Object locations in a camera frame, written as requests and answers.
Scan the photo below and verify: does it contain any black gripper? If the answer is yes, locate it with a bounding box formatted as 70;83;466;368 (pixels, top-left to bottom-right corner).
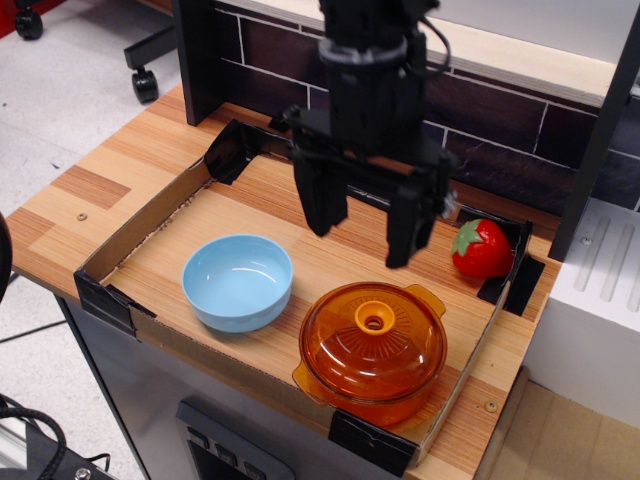
285;42;457;268

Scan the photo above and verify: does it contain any orange transparent pot lid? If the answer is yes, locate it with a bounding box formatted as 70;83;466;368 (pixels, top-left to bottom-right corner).
298;281;448;400

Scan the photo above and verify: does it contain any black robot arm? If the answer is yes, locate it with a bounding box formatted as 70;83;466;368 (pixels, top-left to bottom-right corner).
285;1;457;268

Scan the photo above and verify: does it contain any orange transparent pot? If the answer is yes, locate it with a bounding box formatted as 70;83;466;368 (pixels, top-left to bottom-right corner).
291;281;448;429

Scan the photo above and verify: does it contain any red toy strawberry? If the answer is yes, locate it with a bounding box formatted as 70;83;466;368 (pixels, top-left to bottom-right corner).
451;219;514;278

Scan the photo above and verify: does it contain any light blue bowl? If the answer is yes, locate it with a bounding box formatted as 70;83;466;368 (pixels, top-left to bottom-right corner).
181;234;294;333

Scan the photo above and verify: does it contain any cardboard fence with black tape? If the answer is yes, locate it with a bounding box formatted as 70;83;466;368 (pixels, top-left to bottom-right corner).
73;122;553;479

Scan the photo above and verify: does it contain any black office chair base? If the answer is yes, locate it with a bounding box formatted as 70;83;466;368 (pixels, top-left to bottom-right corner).
124;26;177;104

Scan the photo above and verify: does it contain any grey oven control panel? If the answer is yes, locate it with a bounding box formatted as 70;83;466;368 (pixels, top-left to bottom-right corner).
175;401;295;480

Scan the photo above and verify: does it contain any black chair caster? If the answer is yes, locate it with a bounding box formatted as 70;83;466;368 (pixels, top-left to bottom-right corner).
14;0;44;41

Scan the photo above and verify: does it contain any black right shelf post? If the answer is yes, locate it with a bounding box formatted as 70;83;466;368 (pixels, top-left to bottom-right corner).
548;10;639;262

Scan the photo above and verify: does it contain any black shelf post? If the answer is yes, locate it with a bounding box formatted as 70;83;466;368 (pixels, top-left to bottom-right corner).
172;1;240;126
548;10;639;262

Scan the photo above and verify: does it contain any black left shelf post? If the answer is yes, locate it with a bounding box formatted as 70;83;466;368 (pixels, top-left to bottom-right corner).
172;1;240;126

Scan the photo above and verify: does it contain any black cable on floor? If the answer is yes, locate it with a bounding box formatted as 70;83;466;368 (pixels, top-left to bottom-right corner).
0;392;111;474

